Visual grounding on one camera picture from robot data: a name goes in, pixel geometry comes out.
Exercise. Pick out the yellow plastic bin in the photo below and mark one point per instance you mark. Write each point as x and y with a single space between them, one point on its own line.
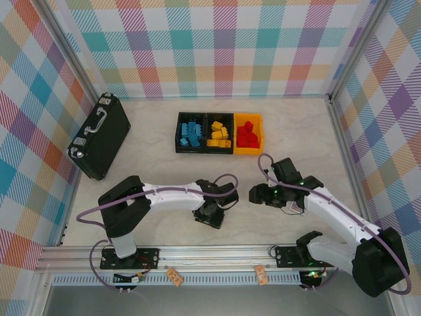
246 151

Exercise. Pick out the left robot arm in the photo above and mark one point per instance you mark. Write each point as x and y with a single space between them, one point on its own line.
125 207

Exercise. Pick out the orange paper ticket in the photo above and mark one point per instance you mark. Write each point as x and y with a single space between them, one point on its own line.
174 277
260 274

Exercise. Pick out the black plastic bin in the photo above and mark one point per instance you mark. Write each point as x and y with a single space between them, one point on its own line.
190 150
228 120

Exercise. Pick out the yellow lego brick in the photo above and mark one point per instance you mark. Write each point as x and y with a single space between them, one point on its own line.
216 125
211 143
217 135
224 132
225 143

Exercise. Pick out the grey metal shelf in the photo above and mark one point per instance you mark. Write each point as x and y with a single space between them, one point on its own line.
213 301

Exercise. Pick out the yellow power connector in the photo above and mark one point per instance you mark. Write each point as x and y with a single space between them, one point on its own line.
312 274
138 278

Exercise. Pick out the red lego brick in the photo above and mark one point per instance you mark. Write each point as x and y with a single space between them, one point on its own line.
249 125
241 142
242 131
252 136
254 144

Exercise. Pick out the aluminium frame post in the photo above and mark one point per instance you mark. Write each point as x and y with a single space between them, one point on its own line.
361 42
65 42

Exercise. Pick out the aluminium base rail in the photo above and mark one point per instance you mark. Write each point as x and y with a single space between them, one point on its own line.
213 253

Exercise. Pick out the black briefcase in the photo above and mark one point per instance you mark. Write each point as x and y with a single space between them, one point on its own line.
102 141

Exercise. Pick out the long blue lego brick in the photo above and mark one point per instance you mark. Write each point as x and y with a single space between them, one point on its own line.
199 131
191 134
192 126
184 129

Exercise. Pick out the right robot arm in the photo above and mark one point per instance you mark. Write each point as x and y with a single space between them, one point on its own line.
381 263

